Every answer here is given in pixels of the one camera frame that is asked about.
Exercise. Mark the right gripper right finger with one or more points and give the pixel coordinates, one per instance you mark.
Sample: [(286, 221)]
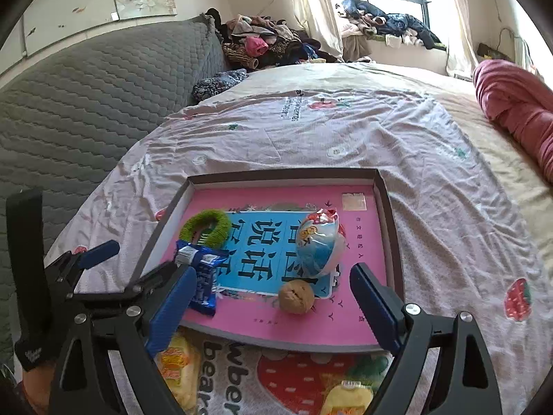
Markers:
[(464, 380)]

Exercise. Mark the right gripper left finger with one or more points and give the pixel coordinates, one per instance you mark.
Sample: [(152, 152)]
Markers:
[(84, 381)]

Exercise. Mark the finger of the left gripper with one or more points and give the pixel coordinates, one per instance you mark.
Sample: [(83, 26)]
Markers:
[(152, 280), (97, 255)]

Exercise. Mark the yellow rice cracker packet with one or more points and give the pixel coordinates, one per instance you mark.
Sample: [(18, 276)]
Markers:
[(347, 398), (179, 366)]

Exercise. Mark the blue cookie snack packet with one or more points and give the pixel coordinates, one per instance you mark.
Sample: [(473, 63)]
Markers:
[(205, 261)]

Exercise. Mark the brown walnut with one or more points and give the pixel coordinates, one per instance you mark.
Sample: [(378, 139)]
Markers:
[(296, 297)]

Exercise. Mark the person left hand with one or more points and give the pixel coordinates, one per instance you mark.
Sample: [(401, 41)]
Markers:
[(36, 384)]

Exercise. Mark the grey quilted headboard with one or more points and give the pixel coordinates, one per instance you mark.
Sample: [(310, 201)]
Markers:
[(83, 125)]

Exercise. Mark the dark shallow box tray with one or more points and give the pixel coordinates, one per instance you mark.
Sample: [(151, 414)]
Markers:
[(267, 208)]

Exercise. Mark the pink strawberry bed sheet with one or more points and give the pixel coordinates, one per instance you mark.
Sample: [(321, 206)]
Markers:
[(472, 211)]

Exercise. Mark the blue white egg toy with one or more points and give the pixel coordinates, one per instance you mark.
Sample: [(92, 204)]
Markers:
[(320, 242)]

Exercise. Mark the dark floral pillow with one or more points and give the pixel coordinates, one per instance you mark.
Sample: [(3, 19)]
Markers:
[(221, 82)]

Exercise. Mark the clothes pile on chair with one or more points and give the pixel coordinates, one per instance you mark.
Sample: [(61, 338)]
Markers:
[(259, 42)]

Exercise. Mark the pink rolled blanket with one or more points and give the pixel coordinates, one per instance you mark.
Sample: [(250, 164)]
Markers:
[(520, 103)]

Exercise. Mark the cream window curtain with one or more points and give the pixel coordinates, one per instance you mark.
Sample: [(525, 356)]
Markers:
[(318, 19)]

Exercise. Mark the clothes pile on windowsill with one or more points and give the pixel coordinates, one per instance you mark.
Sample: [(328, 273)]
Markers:
[(364, 19)]

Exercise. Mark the wall art panels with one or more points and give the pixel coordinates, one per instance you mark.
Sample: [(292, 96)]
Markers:
[(46, 22)]

